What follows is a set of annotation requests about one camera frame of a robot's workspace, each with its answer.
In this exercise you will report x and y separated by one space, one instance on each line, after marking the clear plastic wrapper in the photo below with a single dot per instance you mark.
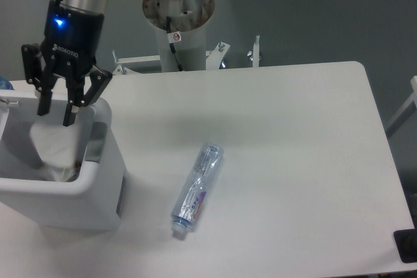
57 147

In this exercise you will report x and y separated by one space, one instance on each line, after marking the white trash can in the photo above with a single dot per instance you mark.
93 200

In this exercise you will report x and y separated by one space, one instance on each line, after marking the white right base bracket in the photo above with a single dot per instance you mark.
215 59

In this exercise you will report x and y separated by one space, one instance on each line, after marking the black clamp at table corner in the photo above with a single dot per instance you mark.
405 241

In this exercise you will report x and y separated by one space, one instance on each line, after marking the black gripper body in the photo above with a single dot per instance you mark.
71 36

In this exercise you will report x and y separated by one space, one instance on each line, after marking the white left base bracket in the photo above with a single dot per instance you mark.
136 65

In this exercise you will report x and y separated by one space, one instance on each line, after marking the crushed clear plastic bottle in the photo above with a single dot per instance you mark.
188 206

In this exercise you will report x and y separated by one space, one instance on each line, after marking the white far base bracket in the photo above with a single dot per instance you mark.
254 55

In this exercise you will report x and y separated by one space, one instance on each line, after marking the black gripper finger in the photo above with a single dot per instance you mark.
77 98
43 78

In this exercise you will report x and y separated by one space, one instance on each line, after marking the white frame at right edge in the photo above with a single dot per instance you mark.
404 112

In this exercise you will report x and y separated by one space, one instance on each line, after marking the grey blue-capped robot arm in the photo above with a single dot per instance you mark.
71 36

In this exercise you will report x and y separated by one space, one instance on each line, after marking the blue object at left edge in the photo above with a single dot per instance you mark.
5 84

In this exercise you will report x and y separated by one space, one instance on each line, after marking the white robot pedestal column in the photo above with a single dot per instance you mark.
180 28

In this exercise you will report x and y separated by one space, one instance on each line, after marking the white base bracket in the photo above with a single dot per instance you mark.
254 55
136 65
215 59

